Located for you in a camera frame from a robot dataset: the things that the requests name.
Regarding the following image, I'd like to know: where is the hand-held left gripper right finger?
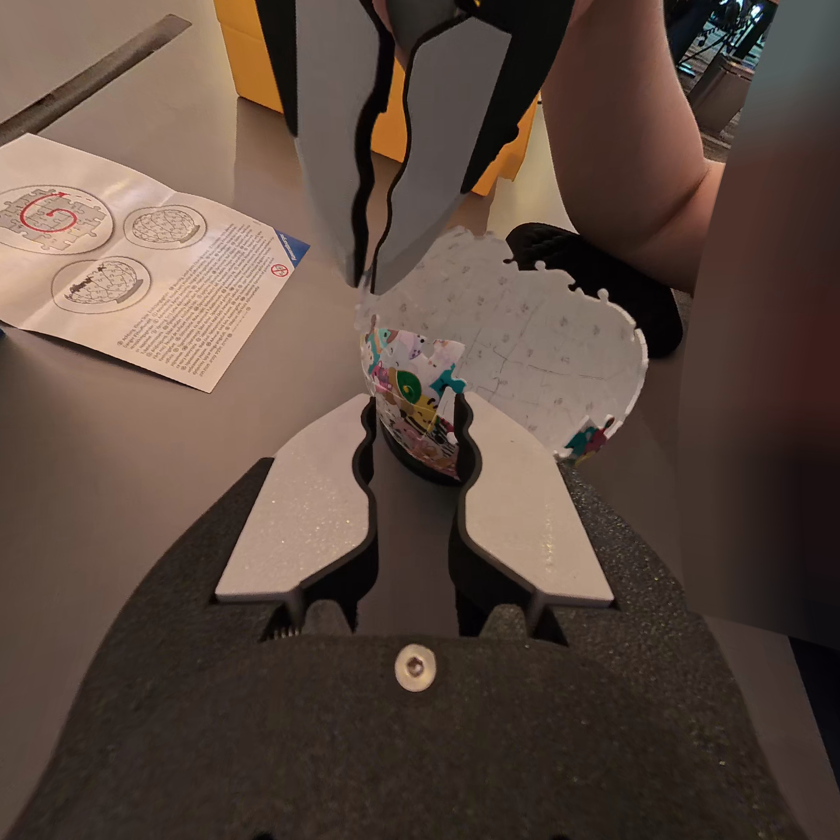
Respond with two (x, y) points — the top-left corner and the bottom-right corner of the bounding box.
(449, 394), (616, 608)

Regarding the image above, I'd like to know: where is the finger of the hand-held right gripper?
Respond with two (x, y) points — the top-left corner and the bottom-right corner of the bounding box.
(293, 0), (395, 290)
(371, 15), (514, 294)

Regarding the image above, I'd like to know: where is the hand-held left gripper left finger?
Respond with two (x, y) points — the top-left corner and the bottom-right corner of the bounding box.
(214, 394), (380, 608)

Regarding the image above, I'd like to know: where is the black puzzle ball stand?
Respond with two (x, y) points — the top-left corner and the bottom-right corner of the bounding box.
(377, 420), (463, 488)

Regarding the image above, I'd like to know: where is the half-built puzzle ball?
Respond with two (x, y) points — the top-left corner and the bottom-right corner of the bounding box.
(354, 225), (651, 483)

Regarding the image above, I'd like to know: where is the person's right forearm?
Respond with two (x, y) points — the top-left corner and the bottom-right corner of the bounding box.
(538, 0), (726, 293)

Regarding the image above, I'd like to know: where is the yellow plastic bin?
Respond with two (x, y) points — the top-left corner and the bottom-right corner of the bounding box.
(213, 0), (542, 196)

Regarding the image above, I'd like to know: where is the grey box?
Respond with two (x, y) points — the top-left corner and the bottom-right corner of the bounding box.
(686, 56), (756, 132)

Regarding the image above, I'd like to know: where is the folded instruction sheet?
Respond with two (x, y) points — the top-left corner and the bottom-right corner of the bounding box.
(0, 133), (311, 393)

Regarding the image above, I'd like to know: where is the person's dark blue clothing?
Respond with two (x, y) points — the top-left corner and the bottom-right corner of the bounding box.
(791, 633), (840, 756)

